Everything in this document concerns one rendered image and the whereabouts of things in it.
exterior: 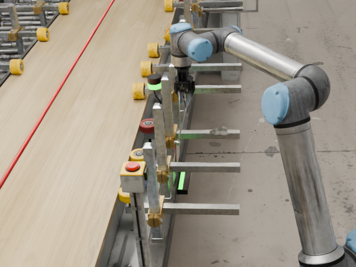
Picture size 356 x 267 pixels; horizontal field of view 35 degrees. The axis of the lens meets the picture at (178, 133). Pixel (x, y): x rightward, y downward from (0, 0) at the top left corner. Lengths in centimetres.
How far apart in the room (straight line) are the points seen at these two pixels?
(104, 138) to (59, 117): 32
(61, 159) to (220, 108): 231
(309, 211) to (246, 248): 142
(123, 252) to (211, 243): 101
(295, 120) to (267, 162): 214
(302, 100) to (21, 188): 114
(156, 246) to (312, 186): 70
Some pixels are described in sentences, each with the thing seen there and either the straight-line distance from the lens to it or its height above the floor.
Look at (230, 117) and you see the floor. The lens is 439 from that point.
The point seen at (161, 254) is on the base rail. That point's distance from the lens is 219.
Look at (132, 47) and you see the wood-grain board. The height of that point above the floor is 90.
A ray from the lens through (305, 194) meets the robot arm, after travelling 182.
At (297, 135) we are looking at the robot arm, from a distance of 177.
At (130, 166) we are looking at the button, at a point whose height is 123.
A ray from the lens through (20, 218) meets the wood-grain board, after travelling 215.
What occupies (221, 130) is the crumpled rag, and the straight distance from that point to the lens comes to 254.
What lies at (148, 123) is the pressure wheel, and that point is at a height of 91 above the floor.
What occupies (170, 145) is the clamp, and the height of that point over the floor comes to 84.
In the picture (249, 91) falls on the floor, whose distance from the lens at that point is 477.
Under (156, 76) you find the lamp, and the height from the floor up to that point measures 116.
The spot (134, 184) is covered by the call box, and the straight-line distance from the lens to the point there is 172.
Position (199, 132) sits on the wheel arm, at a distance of 256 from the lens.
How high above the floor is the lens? 220
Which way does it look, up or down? 31 degrees down
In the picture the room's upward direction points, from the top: 4 degrees counter-clockwise
